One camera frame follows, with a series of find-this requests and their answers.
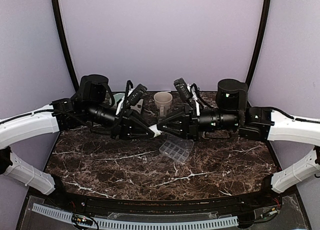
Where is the black right frame post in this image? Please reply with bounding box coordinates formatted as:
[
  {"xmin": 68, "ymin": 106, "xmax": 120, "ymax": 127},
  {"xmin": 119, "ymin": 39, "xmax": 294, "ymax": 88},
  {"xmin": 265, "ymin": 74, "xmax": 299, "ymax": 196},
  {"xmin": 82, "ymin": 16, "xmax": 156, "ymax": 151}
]
[{"xmin": 245, "ymin": 0, "xmax": 271, "ymax": 87}]

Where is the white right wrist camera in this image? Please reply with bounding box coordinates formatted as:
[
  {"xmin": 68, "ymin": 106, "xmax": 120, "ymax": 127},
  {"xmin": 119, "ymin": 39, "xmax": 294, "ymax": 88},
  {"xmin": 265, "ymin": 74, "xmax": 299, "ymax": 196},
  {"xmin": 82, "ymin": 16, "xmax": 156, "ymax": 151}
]
[{"xmin": 173, "ymin": 77, "xmax": 200, "ymax": 116}]

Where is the small white bottle cap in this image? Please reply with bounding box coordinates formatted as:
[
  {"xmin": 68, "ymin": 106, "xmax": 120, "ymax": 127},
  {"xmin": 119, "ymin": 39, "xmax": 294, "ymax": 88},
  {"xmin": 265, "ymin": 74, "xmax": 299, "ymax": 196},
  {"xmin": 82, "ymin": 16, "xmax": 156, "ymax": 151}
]
[{"xmin": 149, "ymin": 124, "xmax": 162, "ymax": 138}]

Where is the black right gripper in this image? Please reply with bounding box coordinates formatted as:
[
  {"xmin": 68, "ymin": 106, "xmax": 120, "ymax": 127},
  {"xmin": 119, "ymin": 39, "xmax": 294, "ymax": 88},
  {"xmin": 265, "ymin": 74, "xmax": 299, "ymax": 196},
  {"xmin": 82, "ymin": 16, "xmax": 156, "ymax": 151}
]
[{"xmin": 156, "ymin": 103, "xmax": 240, "ymax": 142}]

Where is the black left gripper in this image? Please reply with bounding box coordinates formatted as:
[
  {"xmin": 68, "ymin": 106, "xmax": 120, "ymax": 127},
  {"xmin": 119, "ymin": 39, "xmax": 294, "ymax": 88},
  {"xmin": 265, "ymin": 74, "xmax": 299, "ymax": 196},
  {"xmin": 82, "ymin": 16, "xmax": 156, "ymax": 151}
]
[{"xmin": 85, "ymin": 101, "xmax": 157, "ymax": 141}]

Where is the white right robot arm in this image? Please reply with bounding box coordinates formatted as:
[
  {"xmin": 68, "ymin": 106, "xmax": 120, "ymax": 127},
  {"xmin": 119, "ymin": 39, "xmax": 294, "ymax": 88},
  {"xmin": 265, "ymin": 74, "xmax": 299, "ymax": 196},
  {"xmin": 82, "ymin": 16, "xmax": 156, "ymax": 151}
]
[{"xmin": 154, "ymin": 78, "xmax": 320, "ymax": 207}]

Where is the black left frame post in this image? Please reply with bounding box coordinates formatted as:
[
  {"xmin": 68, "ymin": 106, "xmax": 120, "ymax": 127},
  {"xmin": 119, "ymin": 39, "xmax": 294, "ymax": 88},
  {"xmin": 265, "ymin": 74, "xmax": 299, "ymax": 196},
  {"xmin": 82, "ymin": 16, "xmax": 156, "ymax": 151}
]
[{"xmin": 51, "ymin": 0, "xmax": 80, "ymax": 92}]

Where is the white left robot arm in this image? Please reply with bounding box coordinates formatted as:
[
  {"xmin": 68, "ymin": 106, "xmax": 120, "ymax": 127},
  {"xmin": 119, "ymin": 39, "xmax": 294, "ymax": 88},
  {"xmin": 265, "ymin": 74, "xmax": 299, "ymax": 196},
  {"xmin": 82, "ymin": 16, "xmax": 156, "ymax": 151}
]
[{"xmin": 0, "ymin": 74, "xmax": 161, "ymax": 208}]

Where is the black front table rail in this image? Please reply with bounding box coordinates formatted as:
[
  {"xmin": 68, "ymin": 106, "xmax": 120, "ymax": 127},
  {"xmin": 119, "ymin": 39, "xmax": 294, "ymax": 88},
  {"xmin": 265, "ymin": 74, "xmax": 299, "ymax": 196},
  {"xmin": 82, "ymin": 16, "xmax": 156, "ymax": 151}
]
[{"xmin": 24, "ymin": 183, "xmax": 298, "ymax": 216}]

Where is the beige ceramic mug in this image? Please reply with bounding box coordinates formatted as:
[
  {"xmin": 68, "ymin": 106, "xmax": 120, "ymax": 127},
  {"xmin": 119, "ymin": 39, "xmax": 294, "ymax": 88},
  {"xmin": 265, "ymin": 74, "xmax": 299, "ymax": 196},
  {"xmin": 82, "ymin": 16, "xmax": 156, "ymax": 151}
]
[{"xmin": 153, "ymin": 91, "xmax": 173, "ymax": 122}]

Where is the clear plastic pill organizer box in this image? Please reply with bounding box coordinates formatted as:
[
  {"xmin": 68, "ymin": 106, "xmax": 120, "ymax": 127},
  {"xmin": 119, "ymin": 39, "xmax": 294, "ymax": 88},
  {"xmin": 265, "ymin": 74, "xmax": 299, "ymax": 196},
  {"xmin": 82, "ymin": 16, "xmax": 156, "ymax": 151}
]
[{"xmin": 159, "ymin": 134, "xmax": 195, "ymax": 165}]

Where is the white slotted cable duct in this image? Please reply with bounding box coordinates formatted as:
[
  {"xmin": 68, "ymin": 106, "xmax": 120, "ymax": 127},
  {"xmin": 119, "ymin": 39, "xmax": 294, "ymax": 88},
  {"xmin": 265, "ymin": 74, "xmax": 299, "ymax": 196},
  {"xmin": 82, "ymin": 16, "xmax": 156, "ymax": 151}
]
[{"xmin": 31, "ymin": 203, "xmax": 239, "ymax": 230}]

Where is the black frame post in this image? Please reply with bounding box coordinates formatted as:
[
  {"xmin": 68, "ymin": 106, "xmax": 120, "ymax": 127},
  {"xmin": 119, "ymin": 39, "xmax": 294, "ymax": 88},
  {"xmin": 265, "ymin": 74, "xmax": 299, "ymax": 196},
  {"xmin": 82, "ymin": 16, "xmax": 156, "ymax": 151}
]
[
  {"xmin": 51, "ymin": 0, "xmax": 80, "ymax": 92},
  {"xmin": 245, "ymin": 0, "xmax": 271, "ymax": 87}
]

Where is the floral square coaster tile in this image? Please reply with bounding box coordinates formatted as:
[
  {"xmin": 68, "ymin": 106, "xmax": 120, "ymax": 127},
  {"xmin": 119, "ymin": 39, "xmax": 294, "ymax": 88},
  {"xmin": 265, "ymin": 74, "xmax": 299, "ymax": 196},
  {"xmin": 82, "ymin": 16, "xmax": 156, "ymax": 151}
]
[{"xmin": 131, "ymin": 99, "xmax": 144, "ymax": 115}]

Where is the left celadon green bowl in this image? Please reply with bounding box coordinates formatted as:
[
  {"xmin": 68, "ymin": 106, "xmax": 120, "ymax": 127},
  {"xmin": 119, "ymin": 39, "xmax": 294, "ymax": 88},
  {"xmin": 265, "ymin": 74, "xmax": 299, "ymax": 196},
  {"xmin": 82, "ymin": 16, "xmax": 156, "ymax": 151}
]
[{"xmin": 113, "ymin": 92, "xmax": 125, "ymax": 106}]

